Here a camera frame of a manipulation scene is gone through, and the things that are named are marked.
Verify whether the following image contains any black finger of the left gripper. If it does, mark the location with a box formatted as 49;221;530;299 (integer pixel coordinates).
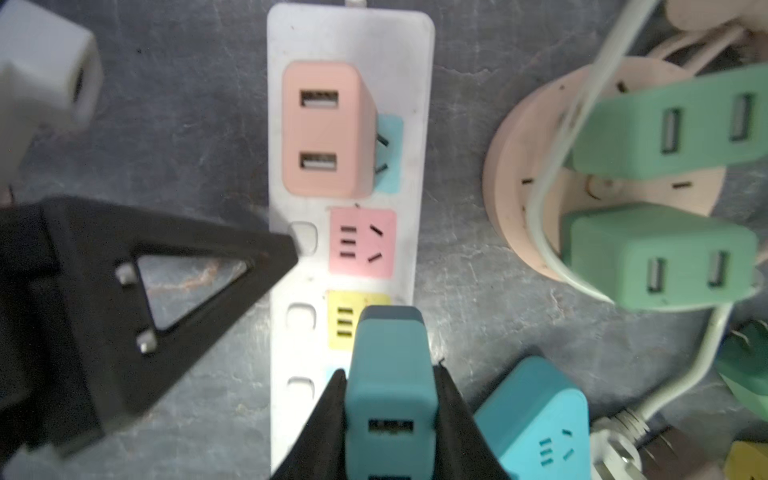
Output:
1;197;298;456

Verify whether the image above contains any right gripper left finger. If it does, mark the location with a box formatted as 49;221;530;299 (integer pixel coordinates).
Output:
271;369;347;480

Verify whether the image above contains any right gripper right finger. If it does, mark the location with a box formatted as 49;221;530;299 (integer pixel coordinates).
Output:
433;365;510;480

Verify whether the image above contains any teal plug adapter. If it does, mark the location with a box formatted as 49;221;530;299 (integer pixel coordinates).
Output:
344;305;439;479

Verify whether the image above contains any teal triangular power strip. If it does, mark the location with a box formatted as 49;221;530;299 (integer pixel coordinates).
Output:
474;356;591;480

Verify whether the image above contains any white long power strip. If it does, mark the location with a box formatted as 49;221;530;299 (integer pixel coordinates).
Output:
267;1;435;468

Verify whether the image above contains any green adapter round socket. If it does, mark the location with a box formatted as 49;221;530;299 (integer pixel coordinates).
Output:
560;203;758;310
567;64;767;180

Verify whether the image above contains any yellow plug adapter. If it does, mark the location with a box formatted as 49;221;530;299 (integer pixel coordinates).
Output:
724;441;768;480

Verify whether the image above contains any green plug adapter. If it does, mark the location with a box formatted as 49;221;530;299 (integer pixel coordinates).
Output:
714;320;767;421

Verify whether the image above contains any pink plug adapter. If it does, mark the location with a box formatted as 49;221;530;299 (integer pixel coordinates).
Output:
281;61;377;199

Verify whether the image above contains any white wall plug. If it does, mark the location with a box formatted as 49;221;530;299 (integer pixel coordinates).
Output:
589;408;658;480

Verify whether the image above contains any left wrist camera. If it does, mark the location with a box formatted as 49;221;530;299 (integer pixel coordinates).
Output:
1;1;103;190

